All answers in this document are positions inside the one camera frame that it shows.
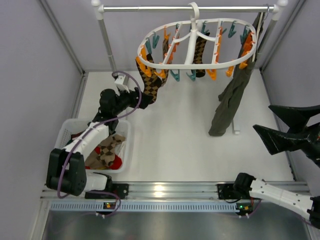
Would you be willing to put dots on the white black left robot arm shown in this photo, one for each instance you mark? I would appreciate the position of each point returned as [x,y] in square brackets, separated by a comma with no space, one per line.
[66,172]

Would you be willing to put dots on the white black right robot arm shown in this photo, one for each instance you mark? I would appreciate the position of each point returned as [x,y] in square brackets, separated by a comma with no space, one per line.
[307,207]

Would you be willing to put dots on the dark yellow argyle sock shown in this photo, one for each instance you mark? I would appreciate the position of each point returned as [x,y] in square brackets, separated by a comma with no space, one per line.
[153,83]

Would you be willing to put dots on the silver clothes rack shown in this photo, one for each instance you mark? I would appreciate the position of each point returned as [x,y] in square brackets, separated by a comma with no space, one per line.
[276,11]

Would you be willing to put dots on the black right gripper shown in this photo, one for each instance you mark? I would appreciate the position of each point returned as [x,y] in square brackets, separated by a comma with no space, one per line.
[307,136]

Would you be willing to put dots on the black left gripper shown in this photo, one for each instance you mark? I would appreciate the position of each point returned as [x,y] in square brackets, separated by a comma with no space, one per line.
[137,97]

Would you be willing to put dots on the olive green hanging garment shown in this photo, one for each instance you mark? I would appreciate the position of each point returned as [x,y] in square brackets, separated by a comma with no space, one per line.
[231,97]

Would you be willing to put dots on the white round clip hanger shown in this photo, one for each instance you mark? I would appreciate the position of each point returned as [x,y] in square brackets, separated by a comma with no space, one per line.
[182,45]

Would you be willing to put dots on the red sock in basket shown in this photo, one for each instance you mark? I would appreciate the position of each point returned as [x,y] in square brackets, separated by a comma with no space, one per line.
[106,159]

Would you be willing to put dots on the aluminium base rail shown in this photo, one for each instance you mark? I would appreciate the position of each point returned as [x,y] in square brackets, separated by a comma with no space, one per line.
[143,190]

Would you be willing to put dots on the beige brown argyle sock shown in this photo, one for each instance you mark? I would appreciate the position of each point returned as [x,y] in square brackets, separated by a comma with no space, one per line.
[165,48]
[112,142]

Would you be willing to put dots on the brown black argyle sock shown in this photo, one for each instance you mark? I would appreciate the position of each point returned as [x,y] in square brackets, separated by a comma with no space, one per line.
[198,56]

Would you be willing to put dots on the white plastic laundry basket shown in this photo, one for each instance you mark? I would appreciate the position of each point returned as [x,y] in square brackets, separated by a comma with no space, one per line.
[74,126]

